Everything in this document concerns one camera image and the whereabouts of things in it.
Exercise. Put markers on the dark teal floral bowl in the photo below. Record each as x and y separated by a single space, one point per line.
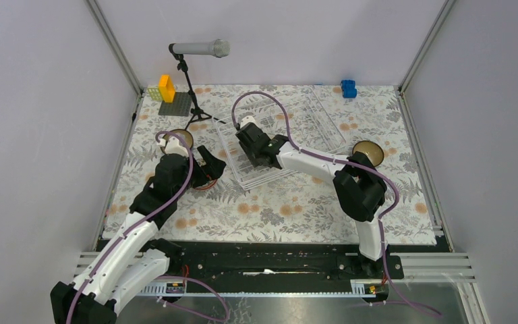
186 135

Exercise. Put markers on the black microphone tripod stand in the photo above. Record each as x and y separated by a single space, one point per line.
197 113

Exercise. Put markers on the grey toy baseplate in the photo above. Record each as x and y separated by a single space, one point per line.
179 107

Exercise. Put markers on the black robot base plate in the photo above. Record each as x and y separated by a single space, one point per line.
276 267

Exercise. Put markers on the yellow toy brick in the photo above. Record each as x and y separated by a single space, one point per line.
166 88

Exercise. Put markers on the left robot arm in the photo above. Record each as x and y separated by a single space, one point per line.
133 258

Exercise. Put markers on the floral tablecloth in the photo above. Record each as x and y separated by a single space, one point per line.
300 207

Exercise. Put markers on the grey microphone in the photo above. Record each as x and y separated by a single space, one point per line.
217 48

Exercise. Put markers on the light green toy brick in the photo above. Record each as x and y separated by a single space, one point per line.
154 93

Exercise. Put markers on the blue toy brick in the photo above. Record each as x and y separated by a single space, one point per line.
348 89

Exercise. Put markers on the white wire dish rack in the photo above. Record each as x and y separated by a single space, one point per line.
298 115

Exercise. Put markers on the blue white patterned bowl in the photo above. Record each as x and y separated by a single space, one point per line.
206 186

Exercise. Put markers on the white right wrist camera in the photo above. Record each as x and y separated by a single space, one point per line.
249 119

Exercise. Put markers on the black gold-rimmed bowl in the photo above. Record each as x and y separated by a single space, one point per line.
371 149

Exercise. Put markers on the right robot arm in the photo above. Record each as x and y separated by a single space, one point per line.
359 192

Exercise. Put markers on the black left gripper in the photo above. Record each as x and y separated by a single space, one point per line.
212 169

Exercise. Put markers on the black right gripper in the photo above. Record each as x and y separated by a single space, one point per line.
256 163

